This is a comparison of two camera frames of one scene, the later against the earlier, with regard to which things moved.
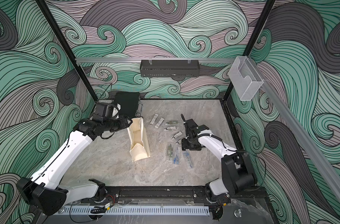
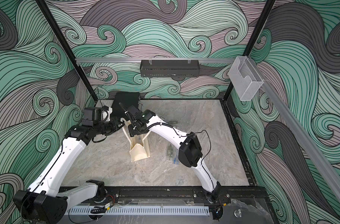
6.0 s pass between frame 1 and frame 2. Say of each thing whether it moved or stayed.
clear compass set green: stayed
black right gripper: moved
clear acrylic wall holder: stayed
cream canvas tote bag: stayed
